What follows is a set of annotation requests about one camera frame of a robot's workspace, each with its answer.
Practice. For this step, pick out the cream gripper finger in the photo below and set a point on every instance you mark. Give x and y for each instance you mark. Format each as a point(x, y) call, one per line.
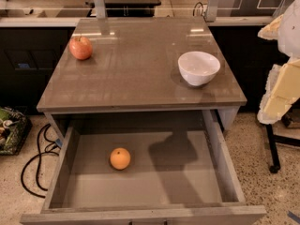
point(270, 31)
point(282, 89)

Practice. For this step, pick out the orange fruit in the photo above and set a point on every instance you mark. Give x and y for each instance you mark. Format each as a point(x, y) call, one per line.
point(120, 158)

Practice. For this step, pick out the grey open drawer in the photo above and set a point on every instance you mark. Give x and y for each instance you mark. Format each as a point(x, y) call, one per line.
point(180, 173)

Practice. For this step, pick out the grey counter cabinet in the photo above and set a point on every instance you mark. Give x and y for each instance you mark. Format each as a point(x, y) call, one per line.
point(134, 68)

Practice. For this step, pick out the black stand with wheel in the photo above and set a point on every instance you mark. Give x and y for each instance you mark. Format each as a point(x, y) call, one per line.
point(273, 140)

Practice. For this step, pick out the white ceramic bowl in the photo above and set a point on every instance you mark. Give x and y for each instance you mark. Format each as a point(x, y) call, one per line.
point(198, 68)

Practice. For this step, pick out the dark background table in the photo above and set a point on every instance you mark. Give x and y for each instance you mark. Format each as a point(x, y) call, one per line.
point(124, 8)

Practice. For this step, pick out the red apple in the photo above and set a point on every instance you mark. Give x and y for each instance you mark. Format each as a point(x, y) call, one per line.
point(80, 47)

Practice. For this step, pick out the basket of items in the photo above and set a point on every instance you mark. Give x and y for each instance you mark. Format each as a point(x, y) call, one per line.
point(14, 128)

